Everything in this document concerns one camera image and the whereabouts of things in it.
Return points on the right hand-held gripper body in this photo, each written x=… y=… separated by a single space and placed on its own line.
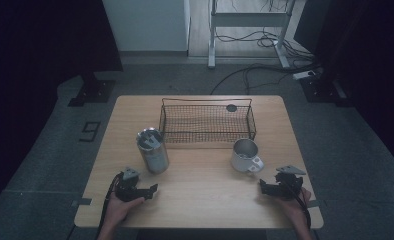
x=287 y=183

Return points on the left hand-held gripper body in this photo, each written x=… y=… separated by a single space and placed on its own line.
x=127 y=186

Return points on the stainless steel tumbler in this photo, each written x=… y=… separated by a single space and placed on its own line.
x=152 y=151

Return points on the person's left hand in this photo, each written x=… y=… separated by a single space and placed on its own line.
x=118 y=210

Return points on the person's right hand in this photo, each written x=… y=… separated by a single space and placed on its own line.
x=296 y=208

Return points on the grey tape strip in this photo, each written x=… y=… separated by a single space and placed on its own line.
x=313 y=203
x=81 y=202

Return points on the dark round disc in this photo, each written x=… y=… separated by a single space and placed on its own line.
x=231 y=107

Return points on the black stand base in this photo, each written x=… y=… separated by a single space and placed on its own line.
x=92 y=91
x=322 y=89

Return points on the white power strip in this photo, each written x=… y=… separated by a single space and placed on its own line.
x=304 y=74

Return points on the black curtain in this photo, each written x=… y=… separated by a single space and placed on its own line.
x=41 y=43
x=361 y=50

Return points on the white cabinet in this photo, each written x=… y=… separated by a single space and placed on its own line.
x=148 y=25

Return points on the white desk frame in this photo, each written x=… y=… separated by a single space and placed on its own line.
x=248 y=20

